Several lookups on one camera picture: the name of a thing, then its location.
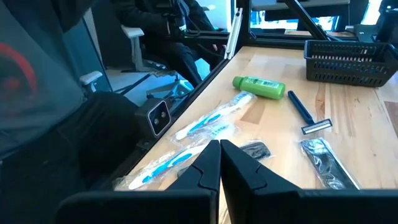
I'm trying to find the clear plastic bag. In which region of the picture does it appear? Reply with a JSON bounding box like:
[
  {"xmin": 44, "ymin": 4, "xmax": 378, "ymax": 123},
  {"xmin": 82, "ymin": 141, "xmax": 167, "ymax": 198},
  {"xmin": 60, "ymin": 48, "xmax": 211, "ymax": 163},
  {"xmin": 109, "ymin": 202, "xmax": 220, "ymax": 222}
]
[{"xmin": 113, "ymin": 136, "xmax": 237, "ymax": 191}]

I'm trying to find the white chair armrest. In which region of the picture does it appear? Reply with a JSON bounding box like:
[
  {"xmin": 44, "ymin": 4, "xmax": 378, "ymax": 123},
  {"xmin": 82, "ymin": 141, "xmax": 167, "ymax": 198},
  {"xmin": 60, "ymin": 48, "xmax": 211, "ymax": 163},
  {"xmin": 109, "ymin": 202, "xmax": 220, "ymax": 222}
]
[{"xmin": 79, "ymin": 70, "xmax": 103, "ymax": 94}]

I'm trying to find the person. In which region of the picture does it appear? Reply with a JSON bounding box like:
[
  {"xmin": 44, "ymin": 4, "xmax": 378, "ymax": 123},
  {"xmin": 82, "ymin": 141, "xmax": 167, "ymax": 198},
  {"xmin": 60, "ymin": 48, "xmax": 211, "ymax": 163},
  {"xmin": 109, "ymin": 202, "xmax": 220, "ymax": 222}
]
[
  {"xmin": 0, "ymin": 0, "xmax": 137, "ymax": 224},
  {"xmin": 111, "ymin": 0, "xmax": 228, "ymax": 88}
]

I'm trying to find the black plastic basket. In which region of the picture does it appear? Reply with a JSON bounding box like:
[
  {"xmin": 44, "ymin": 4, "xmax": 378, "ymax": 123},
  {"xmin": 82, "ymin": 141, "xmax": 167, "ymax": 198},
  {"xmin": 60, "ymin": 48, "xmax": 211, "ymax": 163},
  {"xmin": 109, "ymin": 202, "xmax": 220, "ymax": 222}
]
[{"xmin": 303, "ymin": 39, "xmax": 398, "ymax": 88}]

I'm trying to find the purple disposable razor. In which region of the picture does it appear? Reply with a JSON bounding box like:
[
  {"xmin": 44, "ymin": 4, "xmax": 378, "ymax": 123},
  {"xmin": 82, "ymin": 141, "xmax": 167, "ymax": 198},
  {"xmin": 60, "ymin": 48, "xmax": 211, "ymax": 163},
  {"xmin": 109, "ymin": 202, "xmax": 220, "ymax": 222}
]
[{"xmin": 287, "ymin": 90, "xmax": 333, "ymax": 136}]

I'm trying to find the table-level camera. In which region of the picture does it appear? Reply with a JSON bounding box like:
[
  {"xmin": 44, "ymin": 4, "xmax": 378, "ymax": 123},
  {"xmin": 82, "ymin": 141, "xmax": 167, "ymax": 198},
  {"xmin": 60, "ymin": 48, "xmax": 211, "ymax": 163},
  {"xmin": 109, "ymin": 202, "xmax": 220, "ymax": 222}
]
[{"xmin": 135, "ymin": 98, "xmax": 172, "ymax": 139}]

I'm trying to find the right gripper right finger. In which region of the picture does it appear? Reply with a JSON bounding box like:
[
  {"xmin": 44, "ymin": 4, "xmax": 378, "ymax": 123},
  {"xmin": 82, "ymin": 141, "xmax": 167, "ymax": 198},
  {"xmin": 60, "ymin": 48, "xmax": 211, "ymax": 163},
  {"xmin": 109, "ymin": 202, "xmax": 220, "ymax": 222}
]
[{"xmin": 221, "ymin": 139, "xmax": 398, "ymax": 224}]

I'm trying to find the white office chair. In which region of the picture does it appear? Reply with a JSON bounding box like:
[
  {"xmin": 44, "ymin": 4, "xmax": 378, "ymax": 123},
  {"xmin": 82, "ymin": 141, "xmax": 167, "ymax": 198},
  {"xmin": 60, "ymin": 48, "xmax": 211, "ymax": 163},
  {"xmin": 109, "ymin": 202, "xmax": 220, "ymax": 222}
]
[{"xmin": 120, "ymin": 24, "xmax": 195, "ymax": 100}]

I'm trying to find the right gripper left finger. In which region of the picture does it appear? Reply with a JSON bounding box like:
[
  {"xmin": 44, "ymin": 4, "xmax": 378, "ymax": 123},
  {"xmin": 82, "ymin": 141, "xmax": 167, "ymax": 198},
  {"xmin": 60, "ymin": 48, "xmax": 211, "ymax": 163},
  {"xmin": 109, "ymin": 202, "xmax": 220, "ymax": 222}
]
[{"xmin": 55, "ymin": 139, "xmax": 221, "ymax": 224}]

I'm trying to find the silver frame bracket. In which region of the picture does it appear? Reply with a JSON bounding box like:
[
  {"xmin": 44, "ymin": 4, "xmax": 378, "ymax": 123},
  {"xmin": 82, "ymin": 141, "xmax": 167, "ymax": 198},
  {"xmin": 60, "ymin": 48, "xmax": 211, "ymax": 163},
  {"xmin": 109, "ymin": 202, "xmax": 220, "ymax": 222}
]
[{"xmin": 224, "ymin": 7, "xmax": 244, "ymax": 60}]

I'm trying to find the green travel bottle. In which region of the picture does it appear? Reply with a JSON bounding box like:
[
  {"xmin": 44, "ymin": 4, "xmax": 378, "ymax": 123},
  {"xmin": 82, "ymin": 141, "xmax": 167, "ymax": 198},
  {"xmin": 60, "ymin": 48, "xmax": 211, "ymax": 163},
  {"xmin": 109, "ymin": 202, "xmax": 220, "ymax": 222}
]
[{"xmin": 232, "ymin": 75, "xmax": 286, "ymax": 101}]

